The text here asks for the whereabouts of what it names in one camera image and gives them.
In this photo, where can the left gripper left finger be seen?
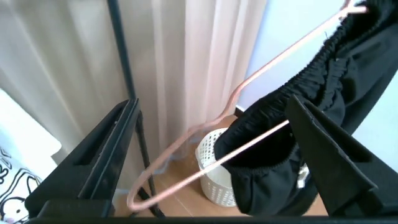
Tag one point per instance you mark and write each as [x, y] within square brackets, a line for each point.
[71, 183]

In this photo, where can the white laundry basket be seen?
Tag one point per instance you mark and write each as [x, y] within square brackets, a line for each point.
[214, 186]

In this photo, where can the black clothes rack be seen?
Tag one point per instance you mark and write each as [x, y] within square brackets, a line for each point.
[121, 46]

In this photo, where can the black garment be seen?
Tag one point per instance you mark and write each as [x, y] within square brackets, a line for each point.
[357, 62]

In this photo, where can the beige curtain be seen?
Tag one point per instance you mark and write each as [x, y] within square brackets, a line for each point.
[186, 62]

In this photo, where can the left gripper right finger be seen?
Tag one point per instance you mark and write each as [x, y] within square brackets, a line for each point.
[335, 174]

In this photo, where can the white printed t-shirt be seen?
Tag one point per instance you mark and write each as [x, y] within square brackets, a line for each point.
[18, 140]

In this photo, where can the pink clothes hanger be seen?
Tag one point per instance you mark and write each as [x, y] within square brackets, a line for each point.
[248, 144]

